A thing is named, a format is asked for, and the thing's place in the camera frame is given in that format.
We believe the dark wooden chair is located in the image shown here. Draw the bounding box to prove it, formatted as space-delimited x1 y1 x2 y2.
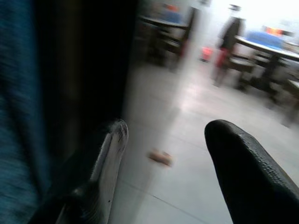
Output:
228 52 256 91

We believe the dark wooden table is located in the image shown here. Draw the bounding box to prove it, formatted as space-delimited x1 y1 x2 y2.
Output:
137 7 196 68

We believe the blue fabric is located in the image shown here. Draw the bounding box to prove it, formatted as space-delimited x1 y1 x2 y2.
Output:
0 0 51 224

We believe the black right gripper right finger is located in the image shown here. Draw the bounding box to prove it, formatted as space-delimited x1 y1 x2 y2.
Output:
204 119 299 224

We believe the dark hanging jacket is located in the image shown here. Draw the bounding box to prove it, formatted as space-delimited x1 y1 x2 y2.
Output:
213 15 245 87

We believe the red bucket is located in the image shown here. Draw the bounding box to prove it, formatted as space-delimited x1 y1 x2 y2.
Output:
201 46 214 62

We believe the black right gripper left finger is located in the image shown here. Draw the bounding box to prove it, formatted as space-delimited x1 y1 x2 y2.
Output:
56 118 129 224

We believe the dark panel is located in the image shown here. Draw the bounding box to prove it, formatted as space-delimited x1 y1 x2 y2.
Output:
32 0 139 210

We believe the round white top table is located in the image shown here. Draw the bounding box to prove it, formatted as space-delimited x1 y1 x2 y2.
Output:
235 35 299 103

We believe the small tan floor object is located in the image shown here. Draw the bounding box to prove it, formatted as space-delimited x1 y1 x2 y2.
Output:
149 150 174 168

